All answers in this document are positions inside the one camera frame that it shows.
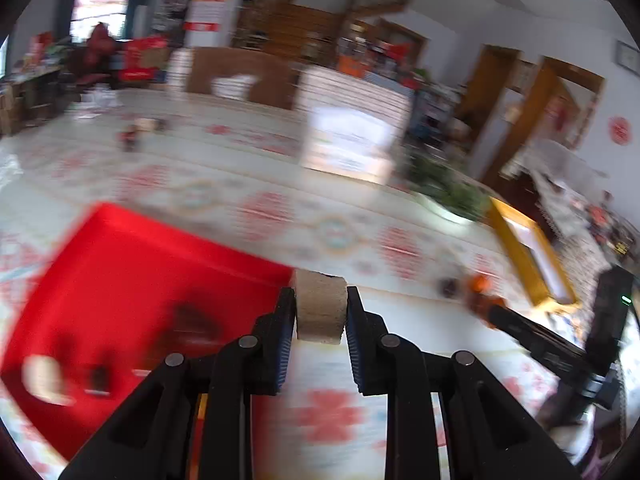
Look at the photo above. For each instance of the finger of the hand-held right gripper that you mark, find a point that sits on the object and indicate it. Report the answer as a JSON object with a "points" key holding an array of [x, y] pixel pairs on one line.
{"points": [[530, 335]]}

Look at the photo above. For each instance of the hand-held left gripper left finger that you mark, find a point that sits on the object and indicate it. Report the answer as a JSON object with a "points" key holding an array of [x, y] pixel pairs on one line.
{"points": [[285, 340]]}

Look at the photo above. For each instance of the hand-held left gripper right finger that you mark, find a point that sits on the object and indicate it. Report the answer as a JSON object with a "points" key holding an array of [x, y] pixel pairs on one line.
{"points": [[356, 345]]}

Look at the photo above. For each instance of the beige puffed rice block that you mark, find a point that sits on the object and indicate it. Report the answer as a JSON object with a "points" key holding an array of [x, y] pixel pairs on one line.
{"points": [[47, 380], [320, 305]]}

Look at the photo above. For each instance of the yellow cardboard box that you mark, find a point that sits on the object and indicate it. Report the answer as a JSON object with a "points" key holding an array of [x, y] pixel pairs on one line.
{"points": [[545, 280]]}

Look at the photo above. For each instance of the orange tangerine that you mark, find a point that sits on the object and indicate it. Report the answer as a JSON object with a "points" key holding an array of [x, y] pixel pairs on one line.
{"points": [[479, 287]]}

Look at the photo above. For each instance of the dried red date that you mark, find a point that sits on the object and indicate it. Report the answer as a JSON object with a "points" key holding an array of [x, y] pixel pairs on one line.
{"points": [[448, 287], [192, 322]]}

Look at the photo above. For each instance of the red plastic tray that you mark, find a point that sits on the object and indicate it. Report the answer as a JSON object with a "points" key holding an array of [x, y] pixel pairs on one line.
{"points": [[130, 270]]}

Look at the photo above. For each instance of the dark purple plum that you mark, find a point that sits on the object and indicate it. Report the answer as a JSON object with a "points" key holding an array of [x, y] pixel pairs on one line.
{"points": [[100, 379]]}

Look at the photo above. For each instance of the cloth covered side table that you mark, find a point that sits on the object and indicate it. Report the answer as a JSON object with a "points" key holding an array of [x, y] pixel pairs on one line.
{"points": [[585, 230]]}

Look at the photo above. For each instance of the pale green oval plate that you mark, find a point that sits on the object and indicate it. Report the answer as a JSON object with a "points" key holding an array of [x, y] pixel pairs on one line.
{"points": [[440, 211]]}

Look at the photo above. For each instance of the green spinach leaves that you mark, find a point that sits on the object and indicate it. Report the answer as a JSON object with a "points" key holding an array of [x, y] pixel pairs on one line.
{"points": [[450, 187]]}

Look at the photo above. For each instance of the white covered chair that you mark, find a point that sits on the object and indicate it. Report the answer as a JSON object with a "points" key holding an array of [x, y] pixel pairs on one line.
{"points": [[565, 160]]}

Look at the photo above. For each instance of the white tissue box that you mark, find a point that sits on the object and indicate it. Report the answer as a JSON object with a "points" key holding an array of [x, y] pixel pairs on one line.
{"points": [[350, 145]]}

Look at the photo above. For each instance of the wooden door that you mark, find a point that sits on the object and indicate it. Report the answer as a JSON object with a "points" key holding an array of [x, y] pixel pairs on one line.
{"points": [[530, 110]]}

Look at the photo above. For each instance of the grey patterned chair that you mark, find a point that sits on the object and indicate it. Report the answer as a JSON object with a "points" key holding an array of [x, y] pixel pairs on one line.
{"points": [[355, 92]]}

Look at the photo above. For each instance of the small dark round fruit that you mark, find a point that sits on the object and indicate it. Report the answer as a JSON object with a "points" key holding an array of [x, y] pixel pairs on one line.
{"points": [[129, 139]]}

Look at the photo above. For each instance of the red gift box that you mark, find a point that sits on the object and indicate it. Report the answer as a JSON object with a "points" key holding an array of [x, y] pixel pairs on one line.
{"points": [[145, 57]]}

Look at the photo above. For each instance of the red cloth bundle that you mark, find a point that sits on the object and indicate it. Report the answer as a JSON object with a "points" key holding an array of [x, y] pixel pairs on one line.
{"points": [[100, 45]]}

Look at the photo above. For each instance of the red round wall decoration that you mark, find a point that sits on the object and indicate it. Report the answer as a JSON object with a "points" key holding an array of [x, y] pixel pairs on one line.
{"points": [[620, 130]]}

